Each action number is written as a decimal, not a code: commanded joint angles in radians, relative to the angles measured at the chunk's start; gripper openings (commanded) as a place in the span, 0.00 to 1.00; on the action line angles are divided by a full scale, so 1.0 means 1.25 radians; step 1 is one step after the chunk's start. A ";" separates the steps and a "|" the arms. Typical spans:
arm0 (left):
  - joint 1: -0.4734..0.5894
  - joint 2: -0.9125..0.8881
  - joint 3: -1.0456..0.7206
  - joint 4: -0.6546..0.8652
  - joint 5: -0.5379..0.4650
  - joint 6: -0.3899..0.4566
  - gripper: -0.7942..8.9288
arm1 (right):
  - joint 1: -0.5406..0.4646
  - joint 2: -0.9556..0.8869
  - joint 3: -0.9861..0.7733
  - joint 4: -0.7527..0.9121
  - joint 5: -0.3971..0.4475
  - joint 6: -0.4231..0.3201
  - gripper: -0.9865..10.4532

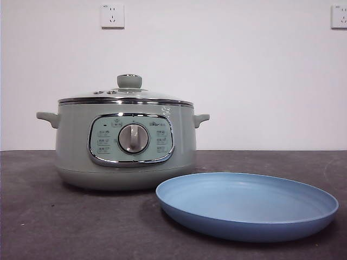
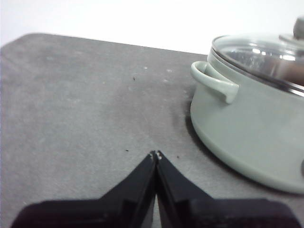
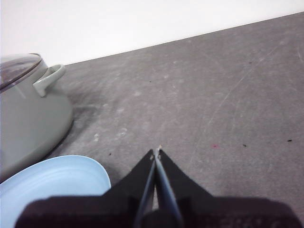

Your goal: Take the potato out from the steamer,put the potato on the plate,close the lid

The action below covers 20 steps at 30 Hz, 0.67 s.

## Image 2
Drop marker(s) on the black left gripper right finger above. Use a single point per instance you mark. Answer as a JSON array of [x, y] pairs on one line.
[[190, 209]]

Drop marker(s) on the glass lid with green knob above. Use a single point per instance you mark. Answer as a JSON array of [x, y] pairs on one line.
[[247, 54]]

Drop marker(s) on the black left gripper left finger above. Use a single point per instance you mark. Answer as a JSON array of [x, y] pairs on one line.
[[123, 206]]

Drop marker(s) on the sage green electric steamer pot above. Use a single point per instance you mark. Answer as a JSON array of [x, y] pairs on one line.
[[242, 133]]

